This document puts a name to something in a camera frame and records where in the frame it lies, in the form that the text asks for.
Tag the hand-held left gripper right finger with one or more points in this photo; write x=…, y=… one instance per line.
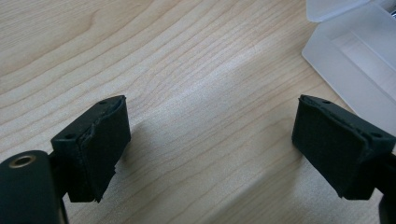
x=336, y=146

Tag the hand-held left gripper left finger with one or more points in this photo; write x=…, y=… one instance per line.
x=93, y=152

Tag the translucent plastic pencil case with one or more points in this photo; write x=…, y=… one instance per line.
x=358, y=59

